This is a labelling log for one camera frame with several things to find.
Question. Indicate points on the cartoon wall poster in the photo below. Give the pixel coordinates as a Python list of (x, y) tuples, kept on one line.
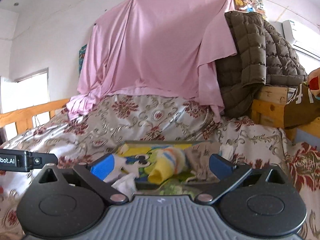
[(250, 2)]

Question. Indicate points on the window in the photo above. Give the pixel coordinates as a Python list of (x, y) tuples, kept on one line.
[(27, 90)]

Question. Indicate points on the yellow cartoon sock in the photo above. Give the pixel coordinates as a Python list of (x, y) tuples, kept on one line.
[(135, 152)]

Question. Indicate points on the floral satin blanket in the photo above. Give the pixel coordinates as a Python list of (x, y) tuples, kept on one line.
[(150, 120)]

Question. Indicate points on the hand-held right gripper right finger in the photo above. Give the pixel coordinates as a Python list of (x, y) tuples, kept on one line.
[(221, 167)]

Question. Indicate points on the teal patterned wall poster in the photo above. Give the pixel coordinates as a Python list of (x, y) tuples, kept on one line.
[(83, 60)]

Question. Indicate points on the wooden bed rail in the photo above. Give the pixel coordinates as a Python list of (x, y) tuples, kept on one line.
[(25, 116)]

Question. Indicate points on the brown quilted jacket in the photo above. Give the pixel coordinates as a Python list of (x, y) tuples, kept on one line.
[(250, 62)]

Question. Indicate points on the white air conditioner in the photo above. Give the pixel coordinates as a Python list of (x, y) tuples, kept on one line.
[(300, 35)]

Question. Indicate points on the grey tray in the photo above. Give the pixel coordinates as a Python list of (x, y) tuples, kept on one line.
[(175, 143)]

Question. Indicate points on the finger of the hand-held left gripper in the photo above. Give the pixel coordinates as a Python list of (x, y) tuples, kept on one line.
[(46, 159)]

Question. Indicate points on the wooden bed frame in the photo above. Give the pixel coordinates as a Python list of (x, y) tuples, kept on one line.
[(267, 110)]

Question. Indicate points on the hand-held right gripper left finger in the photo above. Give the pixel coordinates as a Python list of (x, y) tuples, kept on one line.
[(102, 167)]

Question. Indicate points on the pink bed sheet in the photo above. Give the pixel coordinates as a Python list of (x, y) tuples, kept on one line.
[(155, 50)]

